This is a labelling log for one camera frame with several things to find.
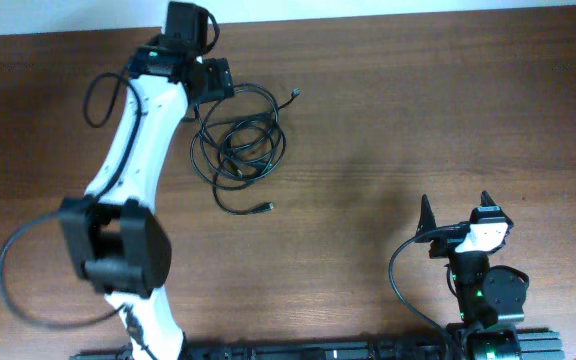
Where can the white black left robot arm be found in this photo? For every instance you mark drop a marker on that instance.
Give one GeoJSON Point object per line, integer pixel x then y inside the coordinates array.
{"type": "Point", "coordinates": [113, 237]}

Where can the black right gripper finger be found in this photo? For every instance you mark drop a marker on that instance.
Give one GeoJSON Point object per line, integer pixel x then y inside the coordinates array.
{"type": "Point", "coordinates": [486, 200]}
{"type": "Point", "coordinates": [427, 220]}

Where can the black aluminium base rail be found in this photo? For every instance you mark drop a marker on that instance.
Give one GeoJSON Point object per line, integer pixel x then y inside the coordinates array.
{"type": "Point", "coordinates": [318, 350]}

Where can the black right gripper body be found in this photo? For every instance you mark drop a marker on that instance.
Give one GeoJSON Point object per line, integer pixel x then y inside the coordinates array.
{"type": "Point", "coordinates": [444, 245]}

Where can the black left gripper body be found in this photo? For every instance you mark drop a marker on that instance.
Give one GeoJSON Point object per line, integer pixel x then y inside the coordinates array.
{"type": "Point", "coordinates": [215, 83]}

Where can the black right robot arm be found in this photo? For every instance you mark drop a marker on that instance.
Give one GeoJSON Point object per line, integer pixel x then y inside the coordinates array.
{"type": "Point", "coordinates": [490, 298]}

